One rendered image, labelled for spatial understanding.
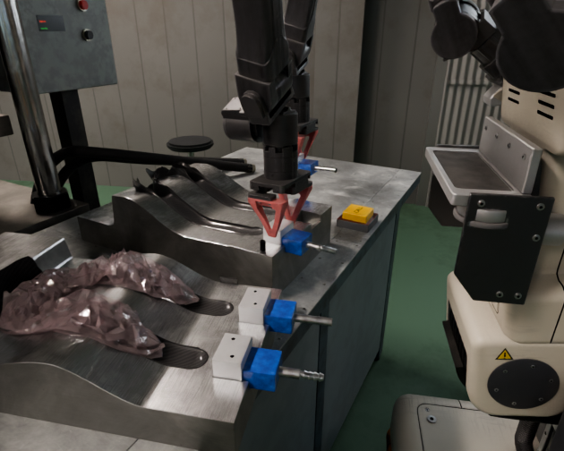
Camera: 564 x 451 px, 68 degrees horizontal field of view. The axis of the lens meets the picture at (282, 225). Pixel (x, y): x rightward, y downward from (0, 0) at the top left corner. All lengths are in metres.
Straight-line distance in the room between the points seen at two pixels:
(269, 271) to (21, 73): 0.79
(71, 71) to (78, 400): 1.08
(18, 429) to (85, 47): 1.13
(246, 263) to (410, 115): 2.63
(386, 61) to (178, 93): 1.55
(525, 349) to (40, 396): 0.67
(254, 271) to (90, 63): 0.97
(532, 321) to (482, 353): 0.09
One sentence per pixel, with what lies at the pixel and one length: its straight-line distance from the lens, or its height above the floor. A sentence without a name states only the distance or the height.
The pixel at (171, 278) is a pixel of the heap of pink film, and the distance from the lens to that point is 0.66.
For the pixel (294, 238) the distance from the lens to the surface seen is 0.73.
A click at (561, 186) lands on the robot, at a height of 1.04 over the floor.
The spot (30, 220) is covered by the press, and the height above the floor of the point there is 0.78.
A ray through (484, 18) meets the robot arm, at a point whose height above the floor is 1.25.
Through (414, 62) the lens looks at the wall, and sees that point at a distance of 3.21.
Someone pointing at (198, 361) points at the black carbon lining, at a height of 0.85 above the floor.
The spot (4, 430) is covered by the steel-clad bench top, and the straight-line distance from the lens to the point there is 0.65.
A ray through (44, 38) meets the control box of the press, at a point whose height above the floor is 1.21.
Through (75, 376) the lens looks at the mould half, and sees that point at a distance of 0.55.
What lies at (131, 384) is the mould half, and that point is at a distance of 0.55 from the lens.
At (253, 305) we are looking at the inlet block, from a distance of 0.60.
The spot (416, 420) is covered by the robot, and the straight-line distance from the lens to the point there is 1.30.
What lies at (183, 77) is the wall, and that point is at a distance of 3.45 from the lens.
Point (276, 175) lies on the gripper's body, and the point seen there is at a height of 1.02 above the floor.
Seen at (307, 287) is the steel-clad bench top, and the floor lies 0.80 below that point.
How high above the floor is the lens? 1.23
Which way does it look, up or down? 25 degrees down
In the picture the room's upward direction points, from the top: straight up
